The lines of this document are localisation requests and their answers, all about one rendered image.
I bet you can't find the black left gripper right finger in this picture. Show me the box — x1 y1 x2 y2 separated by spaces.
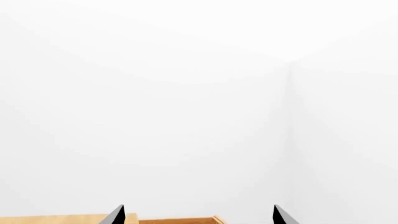
272 203 300 224

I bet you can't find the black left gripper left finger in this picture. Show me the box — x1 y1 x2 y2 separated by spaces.
98 203 126 224

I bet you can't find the light wooden cabinet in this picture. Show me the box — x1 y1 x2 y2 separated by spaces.
0 212 139 224

